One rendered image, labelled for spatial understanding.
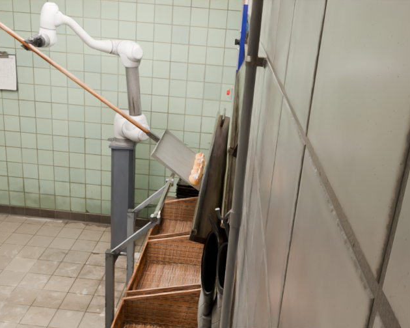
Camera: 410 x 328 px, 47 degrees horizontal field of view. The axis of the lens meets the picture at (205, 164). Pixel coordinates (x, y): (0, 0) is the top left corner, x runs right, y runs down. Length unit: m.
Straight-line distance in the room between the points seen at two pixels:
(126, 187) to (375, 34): 3.81
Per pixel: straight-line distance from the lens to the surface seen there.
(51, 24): 3.39
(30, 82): 4.56
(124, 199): 3.99
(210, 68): 4.14
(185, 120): 4.25
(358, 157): 0.17
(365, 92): 0.17
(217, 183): 2.05
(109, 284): 2.49
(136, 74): 3.55
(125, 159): 3.86
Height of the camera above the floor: 2.17
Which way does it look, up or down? 19 degrees down
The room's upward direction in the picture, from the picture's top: 4 degrees clockwise
